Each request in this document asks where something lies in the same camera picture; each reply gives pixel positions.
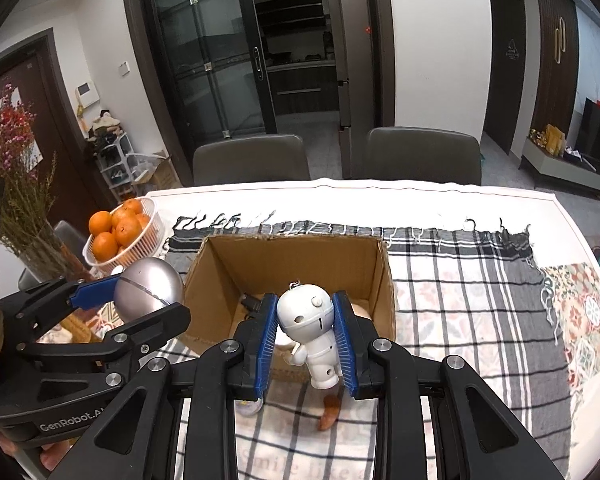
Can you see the dark glass sliding door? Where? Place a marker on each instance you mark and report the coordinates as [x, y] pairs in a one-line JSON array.
[[205, 50]]

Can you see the floral patterned cloth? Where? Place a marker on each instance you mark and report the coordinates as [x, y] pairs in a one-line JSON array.
[[585, 310]]

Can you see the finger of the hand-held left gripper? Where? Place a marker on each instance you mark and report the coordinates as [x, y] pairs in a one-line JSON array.
[[150, 327], [97, 292]]

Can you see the pile of oranges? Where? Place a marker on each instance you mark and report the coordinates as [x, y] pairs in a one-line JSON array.
[[104, 246]]

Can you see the person's left hand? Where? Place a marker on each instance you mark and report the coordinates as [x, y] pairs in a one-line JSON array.
[[47, 460]]

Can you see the dark interior door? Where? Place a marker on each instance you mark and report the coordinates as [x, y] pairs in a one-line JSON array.
[[505, 70]]

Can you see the white robot figurine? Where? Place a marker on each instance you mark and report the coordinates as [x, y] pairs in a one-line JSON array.
[[305, 317]]

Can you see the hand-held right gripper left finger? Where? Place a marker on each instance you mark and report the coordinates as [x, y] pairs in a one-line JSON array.
[[265, 340]]

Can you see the yellow paper bag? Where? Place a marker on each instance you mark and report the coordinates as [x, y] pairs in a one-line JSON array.
[[555, 139]]

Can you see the cardboard storage box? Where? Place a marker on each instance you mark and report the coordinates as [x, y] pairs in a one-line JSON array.
[[155, 172]]

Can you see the white wall intercom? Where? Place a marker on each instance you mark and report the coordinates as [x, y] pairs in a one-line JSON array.
[[86, 94]]

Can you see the grey dining chair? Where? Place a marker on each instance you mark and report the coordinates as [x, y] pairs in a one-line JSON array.
[[250, 160], [72, 234], [422, 155]]

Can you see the brown cardboard box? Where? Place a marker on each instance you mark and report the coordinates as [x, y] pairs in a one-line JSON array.
[[290, 260]]

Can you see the black metal clip tool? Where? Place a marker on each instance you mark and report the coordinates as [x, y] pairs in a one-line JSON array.
[[250, 304]]

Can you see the white ribbed fruit basket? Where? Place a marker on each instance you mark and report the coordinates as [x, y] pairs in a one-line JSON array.
[[150, 242]]

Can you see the white shoe rack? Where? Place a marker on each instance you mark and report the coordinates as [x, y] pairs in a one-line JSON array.
[[112, 165]]

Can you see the low television cabinet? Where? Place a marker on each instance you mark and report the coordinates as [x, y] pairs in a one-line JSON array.
[[560, 167]]

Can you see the grey white plaid tablecloth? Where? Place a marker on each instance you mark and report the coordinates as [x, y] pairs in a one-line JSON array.
[[455, 285]]

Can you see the oval stainless steel soap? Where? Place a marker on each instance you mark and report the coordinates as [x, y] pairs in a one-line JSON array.
[[150, 285]]

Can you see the glass vase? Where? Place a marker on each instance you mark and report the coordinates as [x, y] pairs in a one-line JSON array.
[[50, 265]]

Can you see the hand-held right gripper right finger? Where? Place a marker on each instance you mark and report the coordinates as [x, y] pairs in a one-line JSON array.
[[345, 345]]

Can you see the white wall switch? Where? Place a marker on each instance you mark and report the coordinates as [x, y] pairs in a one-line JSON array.
[[124, 69]]

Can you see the dried purple flowers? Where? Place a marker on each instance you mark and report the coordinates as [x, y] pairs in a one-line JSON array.
[[15, 160]]

